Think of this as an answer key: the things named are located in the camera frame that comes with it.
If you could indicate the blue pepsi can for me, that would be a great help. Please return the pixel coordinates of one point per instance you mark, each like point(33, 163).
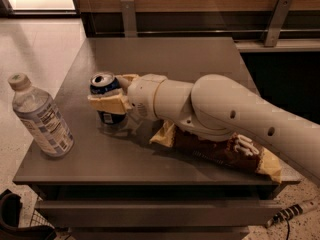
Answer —
point(101, 83)

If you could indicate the wire mesh basket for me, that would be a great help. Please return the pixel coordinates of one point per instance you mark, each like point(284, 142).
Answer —
point(38, 220)

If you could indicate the brown sea salt chip bag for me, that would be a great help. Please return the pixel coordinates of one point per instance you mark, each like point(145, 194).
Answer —
point(238, 152)

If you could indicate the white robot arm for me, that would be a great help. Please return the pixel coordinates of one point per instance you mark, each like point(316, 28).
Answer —
point(213, 108)

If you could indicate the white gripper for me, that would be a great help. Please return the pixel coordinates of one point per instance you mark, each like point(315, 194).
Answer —
point(142, 95)

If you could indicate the left metal wall bracket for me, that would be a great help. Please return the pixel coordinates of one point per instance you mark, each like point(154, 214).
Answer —
point(129, 18)

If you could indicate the clear plastic water bottle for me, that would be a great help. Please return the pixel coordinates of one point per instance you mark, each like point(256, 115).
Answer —
point(39, 113)

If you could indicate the grey table drawer front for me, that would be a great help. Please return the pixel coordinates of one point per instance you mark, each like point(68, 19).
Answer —
point(157, 213)

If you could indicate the metal wall bracket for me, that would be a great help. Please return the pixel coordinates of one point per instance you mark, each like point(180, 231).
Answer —
point(276, 22)
point(129, 18)

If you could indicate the right metal wall bracket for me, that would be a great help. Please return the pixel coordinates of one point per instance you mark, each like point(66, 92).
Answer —
point(276, 22)

